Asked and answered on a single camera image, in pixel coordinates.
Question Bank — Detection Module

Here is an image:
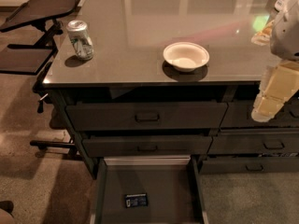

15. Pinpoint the bottom right drawer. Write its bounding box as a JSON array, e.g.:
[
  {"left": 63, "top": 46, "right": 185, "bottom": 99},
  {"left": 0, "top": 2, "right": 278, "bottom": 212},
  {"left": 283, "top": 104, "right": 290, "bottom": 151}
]
[{"left": 200, "top": 157, "right": 299, "bottom": 175}]

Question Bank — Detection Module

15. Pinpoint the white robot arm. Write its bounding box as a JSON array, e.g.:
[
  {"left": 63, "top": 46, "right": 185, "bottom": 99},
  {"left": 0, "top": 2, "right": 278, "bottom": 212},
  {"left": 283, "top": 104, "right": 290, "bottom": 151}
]
[{"left": 251, "top": 0, "right": 299, "bottom": 122}]

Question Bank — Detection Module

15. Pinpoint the dark adjustable stand table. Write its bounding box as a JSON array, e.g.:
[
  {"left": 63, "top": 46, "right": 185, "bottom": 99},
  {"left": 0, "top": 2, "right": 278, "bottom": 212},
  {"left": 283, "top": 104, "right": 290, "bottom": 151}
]
[{"left": 0, "top": 0, "right": 80, "bottom": 75}]

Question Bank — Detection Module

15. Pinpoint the top left drawer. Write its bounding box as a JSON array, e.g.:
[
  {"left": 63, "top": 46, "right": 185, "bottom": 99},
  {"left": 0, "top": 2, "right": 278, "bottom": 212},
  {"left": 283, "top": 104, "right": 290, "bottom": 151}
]
[{"left": 65, "top": 102, "right": 227, "bottom": 131}]

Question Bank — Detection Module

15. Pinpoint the silver green soda can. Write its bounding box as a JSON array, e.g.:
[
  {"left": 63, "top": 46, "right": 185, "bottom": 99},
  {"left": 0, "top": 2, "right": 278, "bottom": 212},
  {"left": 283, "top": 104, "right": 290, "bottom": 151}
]
[{"left": 66, "top": 20, "right": 93, "bottom": 60}]

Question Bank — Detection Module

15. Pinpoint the top right drawer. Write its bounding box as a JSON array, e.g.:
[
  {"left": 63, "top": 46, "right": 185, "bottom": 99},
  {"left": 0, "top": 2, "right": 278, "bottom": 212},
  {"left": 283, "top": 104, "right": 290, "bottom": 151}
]
[{"left": 221, "top": 100, "right": 299, "bottom": 128}]

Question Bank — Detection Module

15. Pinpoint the dark grey drawer cabinet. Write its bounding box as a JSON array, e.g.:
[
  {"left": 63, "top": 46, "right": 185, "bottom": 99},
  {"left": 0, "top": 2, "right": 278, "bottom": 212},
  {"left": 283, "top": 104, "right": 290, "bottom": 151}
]
[{"left": 44, "top": 0, "right": 298, "bottom": 170}]

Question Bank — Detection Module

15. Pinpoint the blue rxbar blueberry bar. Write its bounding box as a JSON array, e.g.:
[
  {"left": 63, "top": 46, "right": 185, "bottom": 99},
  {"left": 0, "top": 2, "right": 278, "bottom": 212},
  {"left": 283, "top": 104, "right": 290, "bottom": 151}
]
[{"left": 124, "top": 193, "right": 148, "bottom": 208}]

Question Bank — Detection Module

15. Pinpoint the middle right drawer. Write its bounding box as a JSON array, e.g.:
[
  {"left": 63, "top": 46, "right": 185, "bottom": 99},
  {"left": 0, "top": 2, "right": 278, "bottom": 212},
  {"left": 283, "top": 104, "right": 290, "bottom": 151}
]
[{"left": 208, "top": 133, "right": 299, "bottom": 155}]

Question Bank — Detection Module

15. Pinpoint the white paper bowl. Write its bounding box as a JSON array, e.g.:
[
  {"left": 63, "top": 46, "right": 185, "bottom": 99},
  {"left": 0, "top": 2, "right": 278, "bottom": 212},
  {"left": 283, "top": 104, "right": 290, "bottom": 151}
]
[{"left": 163, "top": 42, "right": 209, "bottom": 72}]

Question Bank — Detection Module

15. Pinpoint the open bottom left drawer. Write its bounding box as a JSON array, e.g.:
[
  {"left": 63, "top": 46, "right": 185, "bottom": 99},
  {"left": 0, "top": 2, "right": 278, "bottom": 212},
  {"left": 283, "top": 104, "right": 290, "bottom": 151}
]
[{"left": 90, "top": 155, "right": 209, "bottom": 224}]

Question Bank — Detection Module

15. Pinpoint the middle left drawer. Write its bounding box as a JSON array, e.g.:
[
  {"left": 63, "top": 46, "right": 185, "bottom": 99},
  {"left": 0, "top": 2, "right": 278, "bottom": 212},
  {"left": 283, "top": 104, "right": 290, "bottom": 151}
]
[{"left": 82, "top": 134, "right": 212, "bottom": 158}]

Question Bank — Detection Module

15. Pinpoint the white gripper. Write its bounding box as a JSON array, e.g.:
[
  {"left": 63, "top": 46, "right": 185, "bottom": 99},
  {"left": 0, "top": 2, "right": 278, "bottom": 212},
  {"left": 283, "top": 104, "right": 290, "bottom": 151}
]
[{"left": 251, "top": 21, "right": 299, "bottom": 122}]

